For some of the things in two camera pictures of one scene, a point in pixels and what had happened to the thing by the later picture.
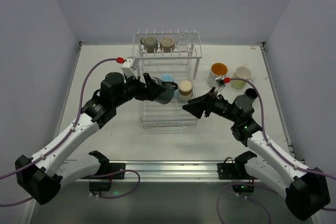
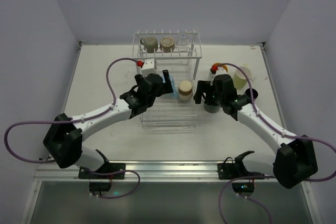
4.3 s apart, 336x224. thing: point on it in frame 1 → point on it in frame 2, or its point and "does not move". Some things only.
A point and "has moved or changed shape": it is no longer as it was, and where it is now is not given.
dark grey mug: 167,95 has moved or changed shape
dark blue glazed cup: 251,93 does not move
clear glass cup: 182,44 does not move
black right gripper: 208,106 → 206,92
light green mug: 243,72 does not move
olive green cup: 150,43 does not move
